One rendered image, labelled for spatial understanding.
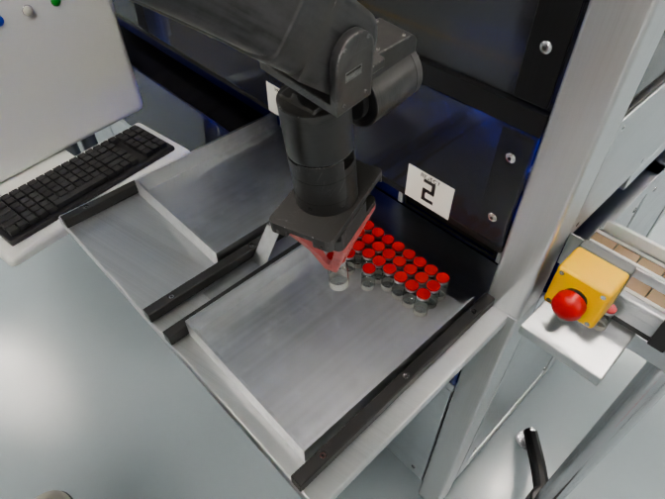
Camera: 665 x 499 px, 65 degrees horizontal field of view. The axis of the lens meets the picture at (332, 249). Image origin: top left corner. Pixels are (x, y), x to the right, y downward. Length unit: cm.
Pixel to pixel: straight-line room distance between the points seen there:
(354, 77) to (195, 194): 70
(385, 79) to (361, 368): 44
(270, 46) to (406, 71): 17
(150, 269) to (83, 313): 120
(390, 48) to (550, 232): 37
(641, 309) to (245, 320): 58
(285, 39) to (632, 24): 36
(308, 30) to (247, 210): 68
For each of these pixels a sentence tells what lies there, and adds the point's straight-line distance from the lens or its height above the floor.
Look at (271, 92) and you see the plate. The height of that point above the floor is 103.
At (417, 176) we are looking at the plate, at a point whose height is 104.
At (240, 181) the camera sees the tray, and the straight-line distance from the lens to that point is 104.
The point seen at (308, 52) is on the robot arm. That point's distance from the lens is 33.
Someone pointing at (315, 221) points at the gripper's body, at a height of 122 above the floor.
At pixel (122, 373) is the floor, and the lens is 190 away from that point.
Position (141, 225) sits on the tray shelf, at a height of 88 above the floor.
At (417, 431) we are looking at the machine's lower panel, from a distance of 134.
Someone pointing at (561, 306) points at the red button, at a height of 100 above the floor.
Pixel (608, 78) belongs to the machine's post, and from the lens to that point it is 60.
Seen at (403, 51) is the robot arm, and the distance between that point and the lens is 44.
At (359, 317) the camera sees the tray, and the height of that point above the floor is 88.
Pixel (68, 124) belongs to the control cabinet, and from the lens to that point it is 137.
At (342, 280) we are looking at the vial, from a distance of 55.
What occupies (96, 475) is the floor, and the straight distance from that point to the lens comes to 176.
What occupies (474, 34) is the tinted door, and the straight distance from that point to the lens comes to 67.
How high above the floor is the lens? 153
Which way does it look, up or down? 47 degrees down
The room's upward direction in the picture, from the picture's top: straight up
